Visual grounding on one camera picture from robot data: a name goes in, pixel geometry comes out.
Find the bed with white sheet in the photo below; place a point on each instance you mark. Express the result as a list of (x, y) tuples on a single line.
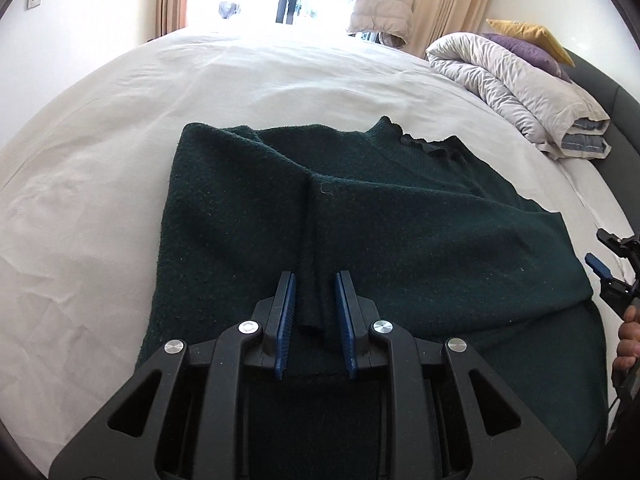
[(100, 160)]

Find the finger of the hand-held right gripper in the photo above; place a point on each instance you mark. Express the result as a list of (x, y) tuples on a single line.
[(615, 241), (600, 267)]

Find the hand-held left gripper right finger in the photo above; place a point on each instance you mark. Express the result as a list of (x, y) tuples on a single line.
[(346, 327)]

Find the yellow pillow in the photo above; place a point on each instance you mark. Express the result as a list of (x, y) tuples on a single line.
[(530, 32)]

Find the blue grey striped pillow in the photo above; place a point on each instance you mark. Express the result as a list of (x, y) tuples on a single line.
[(586, 136)]

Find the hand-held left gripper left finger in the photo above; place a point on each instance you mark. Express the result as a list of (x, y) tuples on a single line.
[(283, 327)]

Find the beige puffer jacket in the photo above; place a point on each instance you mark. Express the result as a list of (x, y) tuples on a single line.
[(380, 10)]

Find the dark grey headboard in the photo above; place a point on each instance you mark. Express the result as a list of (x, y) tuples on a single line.
[(625, 125)]

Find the person's right hand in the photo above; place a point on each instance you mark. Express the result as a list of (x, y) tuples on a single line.
[(629, 340)]

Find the purple pillow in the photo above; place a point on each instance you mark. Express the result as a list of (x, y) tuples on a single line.
[(532, 54)]

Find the dark green knit sweater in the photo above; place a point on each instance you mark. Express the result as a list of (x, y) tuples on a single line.
[(400, 220)]

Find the folded white duvet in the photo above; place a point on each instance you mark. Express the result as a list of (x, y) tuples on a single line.
[(510, 80)]

